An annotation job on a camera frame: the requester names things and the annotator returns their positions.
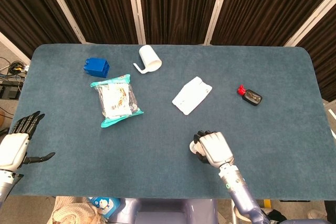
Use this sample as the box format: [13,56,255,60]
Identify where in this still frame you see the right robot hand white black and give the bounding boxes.
[193,130,235,168]

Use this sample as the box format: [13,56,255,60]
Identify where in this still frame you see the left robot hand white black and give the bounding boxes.
[0,111,56,171]

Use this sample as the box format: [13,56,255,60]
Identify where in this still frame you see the blue felt table cloth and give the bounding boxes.
[9,44,330,200]

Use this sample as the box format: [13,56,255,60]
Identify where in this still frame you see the black floor power box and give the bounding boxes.
[0,80,24,101]

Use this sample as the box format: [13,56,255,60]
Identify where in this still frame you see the black bottle with red cap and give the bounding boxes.
[236,84,263,106]

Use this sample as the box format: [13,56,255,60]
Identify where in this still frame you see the purple robot torso base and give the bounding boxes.
[109,198,219,224]

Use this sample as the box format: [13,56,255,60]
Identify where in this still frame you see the beige knitted cloth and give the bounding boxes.
[51,196,107,224]

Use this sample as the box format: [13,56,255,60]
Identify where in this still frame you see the teal clear snack bag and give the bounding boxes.
[90,73,144,129]

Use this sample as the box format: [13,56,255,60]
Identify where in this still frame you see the blue cartoon print box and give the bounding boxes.
[88,197,122,220]

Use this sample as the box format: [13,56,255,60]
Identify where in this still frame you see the blue toy building block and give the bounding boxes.
[83,58,110,79]

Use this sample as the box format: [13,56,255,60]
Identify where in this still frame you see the dark brown pleated curtain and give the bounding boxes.
[0,0,336,102]

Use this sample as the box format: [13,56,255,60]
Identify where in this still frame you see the tangled floor cables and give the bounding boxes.
[0,56,30,84]

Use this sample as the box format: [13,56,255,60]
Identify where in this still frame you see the white partition post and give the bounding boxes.
[284,0,336,47]
[125,0,146,45]
[0,31,32,65]
[40,0,89,44]
[203,0,234,46]

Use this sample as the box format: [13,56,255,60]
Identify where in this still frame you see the white plastic mug with handle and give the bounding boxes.
[133,45,162,74]

